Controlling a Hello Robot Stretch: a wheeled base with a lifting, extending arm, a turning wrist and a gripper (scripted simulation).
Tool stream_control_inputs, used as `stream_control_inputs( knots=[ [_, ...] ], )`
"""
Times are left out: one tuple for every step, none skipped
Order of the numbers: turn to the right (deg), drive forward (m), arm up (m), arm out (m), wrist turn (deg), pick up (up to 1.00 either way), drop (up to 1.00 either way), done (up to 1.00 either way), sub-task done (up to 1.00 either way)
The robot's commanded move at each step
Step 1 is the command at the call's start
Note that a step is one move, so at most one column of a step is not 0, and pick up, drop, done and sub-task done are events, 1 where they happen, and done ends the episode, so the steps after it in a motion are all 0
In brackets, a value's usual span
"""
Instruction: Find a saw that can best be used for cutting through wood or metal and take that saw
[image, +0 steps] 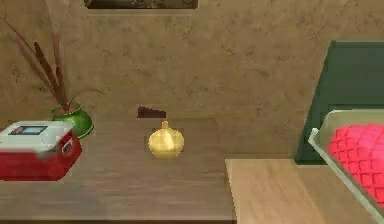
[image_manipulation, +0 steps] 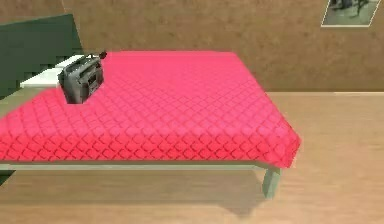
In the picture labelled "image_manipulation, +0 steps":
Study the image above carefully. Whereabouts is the red quilted bed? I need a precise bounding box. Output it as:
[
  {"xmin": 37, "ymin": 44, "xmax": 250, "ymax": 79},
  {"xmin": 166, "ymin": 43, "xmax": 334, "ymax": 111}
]
[{"xmin": 0, "ymin": 13, "xmax": 303, "ymax": 201}]

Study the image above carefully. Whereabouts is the grey boombox radio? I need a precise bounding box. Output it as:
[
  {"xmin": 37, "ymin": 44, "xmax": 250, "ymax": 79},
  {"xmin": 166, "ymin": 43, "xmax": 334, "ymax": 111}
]
[{"xmin": 57, "ymin": 50, "xmax": 108, "ymax": 105}]

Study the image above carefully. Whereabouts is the white pillow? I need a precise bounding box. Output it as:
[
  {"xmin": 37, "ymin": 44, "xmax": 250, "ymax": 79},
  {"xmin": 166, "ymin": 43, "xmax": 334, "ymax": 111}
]
[{"xmin": 19, "ymin": 54, "xmax": 88, "ymax": 89}]

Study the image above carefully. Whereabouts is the framed wall picture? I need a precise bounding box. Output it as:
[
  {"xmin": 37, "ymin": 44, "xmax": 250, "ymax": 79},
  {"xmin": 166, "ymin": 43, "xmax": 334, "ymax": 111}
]
[{"xmin": 320, "ymin": 0, "xmax": 382, "ymax": 28}]

